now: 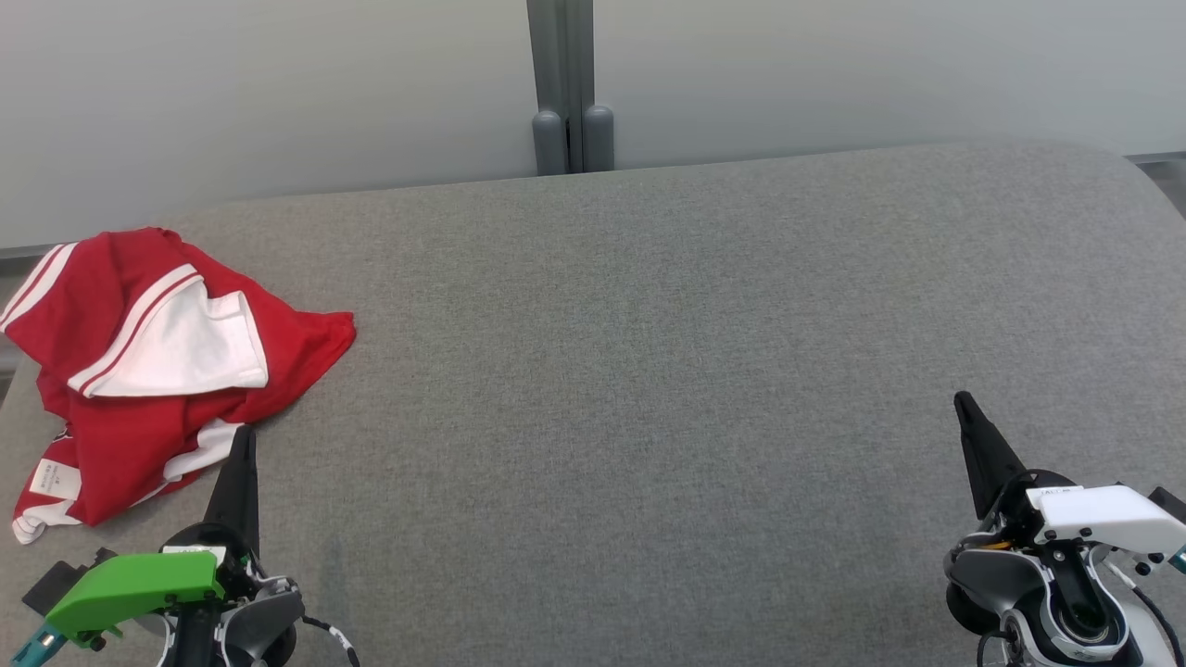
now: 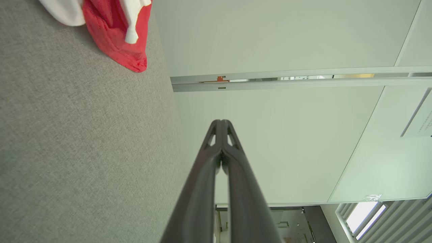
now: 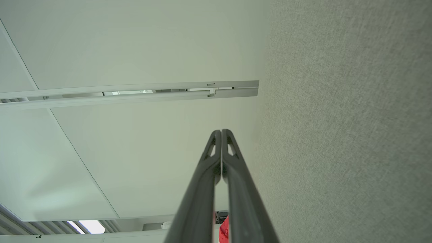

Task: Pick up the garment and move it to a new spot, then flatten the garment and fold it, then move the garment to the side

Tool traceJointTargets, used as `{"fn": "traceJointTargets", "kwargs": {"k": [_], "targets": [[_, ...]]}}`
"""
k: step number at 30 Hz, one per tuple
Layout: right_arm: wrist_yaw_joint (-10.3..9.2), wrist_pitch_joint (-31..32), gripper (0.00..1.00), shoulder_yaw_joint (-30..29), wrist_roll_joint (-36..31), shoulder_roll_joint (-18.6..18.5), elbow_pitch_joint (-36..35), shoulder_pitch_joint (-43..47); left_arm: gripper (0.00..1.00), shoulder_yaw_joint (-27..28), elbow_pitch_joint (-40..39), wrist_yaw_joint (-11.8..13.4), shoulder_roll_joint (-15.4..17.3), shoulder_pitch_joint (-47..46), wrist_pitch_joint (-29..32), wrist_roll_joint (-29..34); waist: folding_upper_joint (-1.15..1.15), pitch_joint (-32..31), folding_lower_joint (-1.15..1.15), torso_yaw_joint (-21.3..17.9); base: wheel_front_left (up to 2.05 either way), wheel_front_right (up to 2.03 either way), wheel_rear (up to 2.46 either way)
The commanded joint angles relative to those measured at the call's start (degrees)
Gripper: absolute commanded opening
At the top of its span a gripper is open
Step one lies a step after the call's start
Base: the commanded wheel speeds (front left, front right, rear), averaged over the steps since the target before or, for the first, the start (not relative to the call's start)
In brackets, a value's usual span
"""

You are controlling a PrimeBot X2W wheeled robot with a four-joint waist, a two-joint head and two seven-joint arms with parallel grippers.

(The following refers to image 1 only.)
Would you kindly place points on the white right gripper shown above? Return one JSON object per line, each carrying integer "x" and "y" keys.
{"x": 1103, "y": 519}

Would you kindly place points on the grey partition post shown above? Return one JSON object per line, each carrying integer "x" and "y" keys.
{"x": 556, "y": 74}

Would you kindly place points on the grey fabric sofa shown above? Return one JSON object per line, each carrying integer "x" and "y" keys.
{"x": 602, "y": 371}

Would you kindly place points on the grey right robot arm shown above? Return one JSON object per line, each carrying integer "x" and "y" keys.
{"x": 991, "y": 579}

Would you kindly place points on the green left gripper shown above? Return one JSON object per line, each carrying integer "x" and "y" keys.
{"x": 139, "y": 584}

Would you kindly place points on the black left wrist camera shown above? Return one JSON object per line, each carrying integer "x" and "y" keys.
{"x": 56, "y": 584}

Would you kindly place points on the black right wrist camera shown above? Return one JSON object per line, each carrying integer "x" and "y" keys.
{"x": 1169, "y": 505}

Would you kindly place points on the red white basketball jersey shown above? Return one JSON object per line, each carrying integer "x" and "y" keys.
{"x": 278, "y": 352}

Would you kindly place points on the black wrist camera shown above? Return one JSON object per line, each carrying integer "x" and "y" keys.
{"x": 1169, "y": 505}
{"x": 56, "y": 584}

